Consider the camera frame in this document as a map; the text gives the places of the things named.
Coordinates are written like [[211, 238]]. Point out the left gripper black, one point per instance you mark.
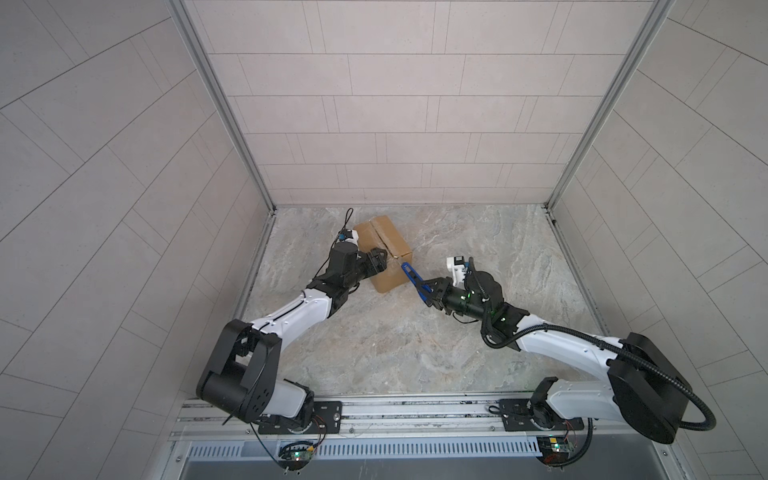
[[378, 265]]

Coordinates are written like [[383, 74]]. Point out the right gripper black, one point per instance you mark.
[[441, 289]]

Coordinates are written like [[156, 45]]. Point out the blue utility knife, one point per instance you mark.
[[423, 289]]

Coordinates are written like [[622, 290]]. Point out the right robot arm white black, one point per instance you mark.
[[632, 380]]

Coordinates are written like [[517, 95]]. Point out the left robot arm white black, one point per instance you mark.
[[240, 376]]

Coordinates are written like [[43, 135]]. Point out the white ventilation grille strip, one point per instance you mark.
[[374, 448]]

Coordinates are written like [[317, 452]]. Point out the right green circuit board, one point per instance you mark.
[[554, 450]]

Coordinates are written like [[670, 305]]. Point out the green circuit board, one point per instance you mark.
[[554, 450], [296, 455]]

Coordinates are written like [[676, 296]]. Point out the left green circuit board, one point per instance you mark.
[[296, 455]]

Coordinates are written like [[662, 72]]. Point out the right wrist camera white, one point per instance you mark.
[[458, 266]]

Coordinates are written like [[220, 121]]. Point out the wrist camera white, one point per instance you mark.
[[348, 235], [458, 266]]

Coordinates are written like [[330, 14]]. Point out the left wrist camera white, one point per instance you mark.
[[348, 235]]

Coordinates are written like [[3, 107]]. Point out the aluminium mounting rail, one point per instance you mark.
[[378, 416]]

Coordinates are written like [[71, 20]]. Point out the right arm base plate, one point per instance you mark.
[[524, 415]]

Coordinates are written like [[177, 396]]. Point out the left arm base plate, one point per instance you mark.
[[324, 418]]

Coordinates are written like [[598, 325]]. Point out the right aluminium corner post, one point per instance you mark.
[[647, 32]]

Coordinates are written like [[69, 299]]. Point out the aluminium corner post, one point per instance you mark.
[[192, 40], [647, 32]]

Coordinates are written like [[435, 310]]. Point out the left aluminium corner post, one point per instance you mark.
[[192, 40]]

